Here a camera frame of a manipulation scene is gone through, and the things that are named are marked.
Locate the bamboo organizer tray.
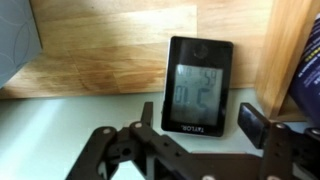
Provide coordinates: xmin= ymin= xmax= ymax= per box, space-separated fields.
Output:
xmin=255 ymin=0 xmax=320 ymax=122

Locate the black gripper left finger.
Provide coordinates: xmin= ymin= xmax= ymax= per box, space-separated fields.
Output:
xmin=140 ymin=102 xmax=153 ymax=127

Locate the grey tissue box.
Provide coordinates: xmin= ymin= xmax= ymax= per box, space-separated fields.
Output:
xmin=0 ymin=0 xmax=42 ymax=88

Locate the dark blue round container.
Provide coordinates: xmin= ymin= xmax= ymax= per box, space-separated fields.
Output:
xmin=289 ymin=14 xmax=320 ymax=128

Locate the black digital display device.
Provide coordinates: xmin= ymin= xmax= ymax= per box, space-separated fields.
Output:
xmin=161 ymin=36 xmax=233 ymax=137

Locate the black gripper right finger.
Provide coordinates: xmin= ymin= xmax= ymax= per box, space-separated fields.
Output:
xmin=237 ymin=102 xmax=270 ymax=149

